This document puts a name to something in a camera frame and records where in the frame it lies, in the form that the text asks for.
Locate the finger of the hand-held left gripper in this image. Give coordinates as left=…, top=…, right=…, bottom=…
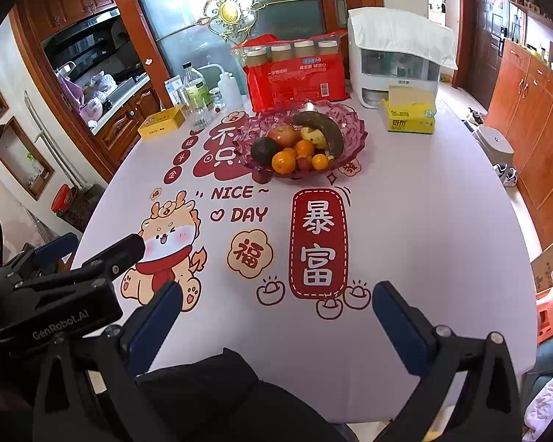
left=0, top=232, right=80, bottom=277
left=69, top=234, right=147, bottom=281

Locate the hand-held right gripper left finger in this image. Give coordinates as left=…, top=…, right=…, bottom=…
left=30, top=280, right=185, bottom=442

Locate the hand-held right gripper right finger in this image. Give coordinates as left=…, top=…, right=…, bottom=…
left=372, top=281, right=521, bottom=442

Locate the dark avocado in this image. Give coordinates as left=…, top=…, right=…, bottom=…
left=250, top=138, right=283, bottom=165

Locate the large orange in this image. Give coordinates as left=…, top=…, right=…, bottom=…
left=272, top=151, right=298, bottom=175

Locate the brown overripe banana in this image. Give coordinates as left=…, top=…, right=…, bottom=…
left=291, top=110, right=346, bottom=157

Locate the pink glass fruit plate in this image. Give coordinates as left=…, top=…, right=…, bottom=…
left=236, top=101, right=368, bottom=180

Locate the red bucket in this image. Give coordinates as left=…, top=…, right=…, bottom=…
left=51, top=184, right=74, bottom=215

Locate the person's dark clothing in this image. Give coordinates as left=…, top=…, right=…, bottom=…
left=136, top=347, right=351, bottom=442

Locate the wooden kitchen cabinet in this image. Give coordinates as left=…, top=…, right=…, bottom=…
left=94, top=85, right=162, bottom=152
left=18, top=0, right=116, bottom=33

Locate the yellow tin box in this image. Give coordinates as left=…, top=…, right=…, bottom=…
left=137, top=106, right=186, bottom=140

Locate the clear drinking glass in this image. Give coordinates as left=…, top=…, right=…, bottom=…
left=189, top=104, right=213, bottom=132

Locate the cardboard box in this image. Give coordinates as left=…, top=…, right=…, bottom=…
left=530, top=235, right=553, bottom=293

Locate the white towel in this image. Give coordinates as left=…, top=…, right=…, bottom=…
left=523, top=371, right=553, bottom=442

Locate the white paper packet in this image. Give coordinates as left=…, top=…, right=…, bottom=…
left=164, top=76, right=185, bottom=106

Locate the clear bottle green label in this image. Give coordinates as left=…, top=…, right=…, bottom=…
left=182, top=62, right=211, bottom=111

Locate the pair of sneakers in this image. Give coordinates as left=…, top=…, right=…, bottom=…
left=493, top=163, right=519, bottom=187

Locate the white squeeze bottle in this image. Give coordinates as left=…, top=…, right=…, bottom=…
left=198, top=63, right=243, bottom=112

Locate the red apple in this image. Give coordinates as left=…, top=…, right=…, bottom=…
left=269, top=124, right=301, bottom=149

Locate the white round stool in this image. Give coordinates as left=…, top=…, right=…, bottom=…
left=472, top=125, right=514, bottom=166

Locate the yellow tissue box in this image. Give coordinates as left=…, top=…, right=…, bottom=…
left=381, top=85, right=437, bottom=135

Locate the yellow pear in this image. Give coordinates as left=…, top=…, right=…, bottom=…
left=300, top=125, right=328, bottom=148

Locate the red paper cup package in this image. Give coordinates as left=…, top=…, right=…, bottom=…
left=232, top=30, right=352, bottom=112

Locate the wooden upper kitchen cabinet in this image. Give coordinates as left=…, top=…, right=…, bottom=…
left=18, top=0, right=116, bottom=33

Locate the white countertop appliance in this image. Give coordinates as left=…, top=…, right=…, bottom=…
left=348, top=8, right=443, bottom=109

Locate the frosted glass door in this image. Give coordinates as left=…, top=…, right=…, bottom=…
left=124, top=0, right=326, bottom=97

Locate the white cloth cover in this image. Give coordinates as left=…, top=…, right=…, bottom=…
left=348, top=7, right=458, bottom=71

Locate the brown entrance door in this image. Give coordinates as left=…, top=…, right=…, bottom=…
left=470, top=0, right=510, bottom=88

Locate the wooden wall cabinet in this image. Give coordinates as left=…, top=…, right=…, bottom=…
left=486, top=46, right=553, bottom=249

